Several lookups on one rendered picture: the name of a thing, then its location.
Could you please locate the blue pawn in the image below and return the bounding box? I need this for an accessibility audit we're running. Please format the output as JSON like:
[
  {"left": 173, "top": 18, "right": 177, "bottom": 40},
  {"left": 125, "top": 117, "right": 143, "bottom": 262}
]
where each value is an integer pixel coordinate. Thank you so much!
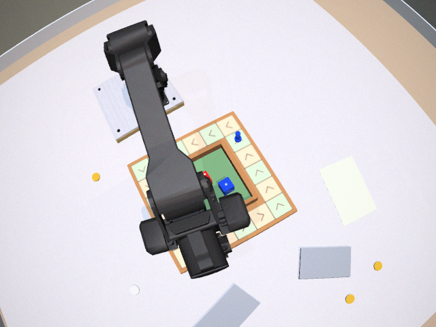
[{"left": 234, "top": 131, "right": 242, "bottom": 142}]

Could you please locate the blue die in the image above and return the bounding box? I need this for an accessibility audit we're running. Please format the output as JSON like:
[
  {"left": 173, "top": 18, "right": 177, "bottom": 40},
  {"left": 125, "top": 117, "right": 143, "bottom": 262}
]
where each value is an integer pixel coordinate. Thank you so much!
[{"left": 218, "top": 177, "right": 234, "bottom": 196}]

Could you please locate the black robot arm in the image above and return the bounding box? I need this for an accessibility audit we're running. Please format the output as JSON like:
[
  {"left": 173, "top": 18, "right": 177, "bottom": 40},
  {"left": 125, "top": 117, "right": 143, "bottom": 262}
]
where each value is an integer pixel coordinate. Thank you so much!
[{"left": 104, "top": 20, "right": 232, "bottom": 279}]

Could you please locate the red die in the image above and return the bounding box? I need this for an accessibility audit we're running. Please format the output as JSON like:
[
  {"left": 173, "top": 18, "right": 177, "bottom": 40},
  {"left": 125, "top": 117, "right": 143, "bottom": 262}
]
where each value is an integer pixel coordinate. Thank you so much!
[{"left": 203, "top": 171, "right": 213, "bottom": 184}]

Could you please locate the yellow round disc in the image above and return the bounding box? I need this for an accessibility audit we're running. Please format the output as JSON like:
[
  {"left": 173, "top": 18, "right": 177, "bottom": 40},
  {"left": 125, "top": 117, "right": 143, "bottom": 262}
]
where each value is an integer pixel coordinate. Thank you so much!
[
  {"left": 373, "top": 262, "right": 382, "bottom": 271},
  {"left": 92, "top": 173, "right": 100, "bottom": 182},
  {"left": 345, "top": 294, "right": 355, "bottom": 304}
]

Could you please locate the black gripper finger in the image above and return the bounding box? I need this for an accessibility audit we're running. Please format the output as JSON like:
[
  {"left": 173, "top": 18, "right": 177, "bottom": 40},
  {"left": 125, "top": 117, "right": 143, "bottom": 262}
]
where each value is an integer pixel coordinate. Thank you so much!
[
  {"left": 215, "top": 224, "right": 231, "bottom": 236},
  {"left": 163, "top": 219, "right": 178, "bottom": 251}
]

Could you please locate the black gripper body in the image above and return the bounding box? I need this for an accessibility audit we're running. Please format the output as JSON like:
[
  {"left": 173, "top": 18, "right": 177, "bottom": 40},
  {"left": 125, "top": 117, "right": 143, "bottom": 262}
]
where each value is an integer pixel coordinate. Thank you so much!
[{"left": 139, "top": 192, "right": 251, "bottom": 255}]

